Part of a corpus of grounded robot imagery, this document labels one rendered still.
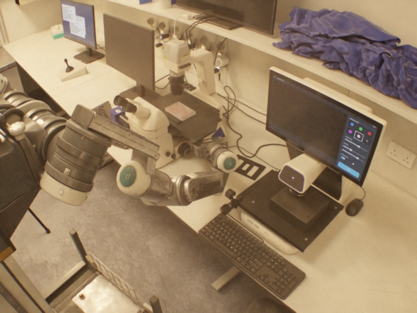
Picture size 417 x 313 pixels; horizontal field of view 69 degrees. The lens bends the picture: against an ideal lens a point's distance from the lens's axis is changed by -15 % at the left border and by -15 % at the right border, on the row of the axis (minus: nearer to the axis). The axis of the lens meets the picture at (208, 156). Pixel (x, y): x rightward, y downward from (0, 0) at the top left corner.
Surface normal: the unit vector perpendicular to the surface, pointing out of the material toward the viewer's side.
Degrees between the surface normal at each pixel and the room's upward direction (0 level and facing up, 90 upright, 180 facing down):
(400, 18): 90
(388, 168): 90
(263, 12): 86
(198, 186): 70
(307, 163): 8
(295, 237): 0
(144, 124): 50
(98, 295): 0
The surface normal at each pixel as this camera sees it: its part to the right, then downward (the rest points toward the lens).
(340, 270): 0.00, -0.76
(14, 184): 0.47, 0.57
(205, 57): 0.69, 0.47
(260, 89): -0.73, 0.44
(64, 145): -0.22, -0.15
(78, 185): 0.64, 0.30
